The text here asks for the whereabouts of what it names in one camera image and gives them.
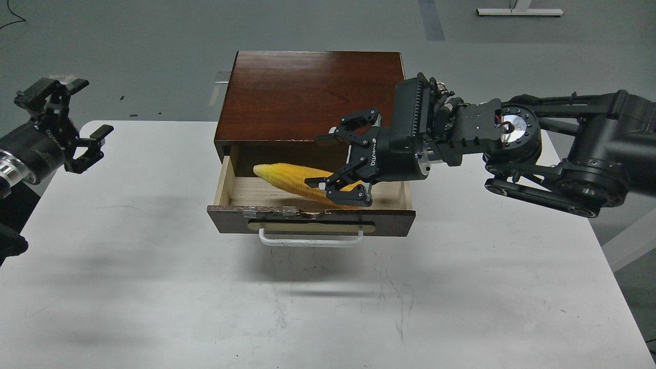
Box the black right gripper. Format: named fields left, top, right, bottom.
left=1, top=78, right=114, bottom=185

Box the yellow corn cob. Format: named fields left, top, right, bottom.
left=253, top=162, right=359, bottom=209

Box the dark wooden cabinet box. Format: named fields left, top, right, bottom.
left=214, top=50, right=404, bottom=157

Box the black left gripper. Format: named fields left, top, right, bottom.
left=305, top=108, right=431, bottom=208

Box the wooden drawer with white handle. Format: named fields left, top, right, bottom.
left=207, top=156, right=416, bottom=239

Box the black floor cable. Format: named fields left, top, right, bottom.
left=0, top=0, right=26, bottom=29

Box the white table leg base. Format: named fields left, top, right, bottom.
left=476, top=1, right=564, bottom=18

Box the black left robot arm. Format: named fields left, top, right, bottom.
left=2, top=122, right=416, bottom=256

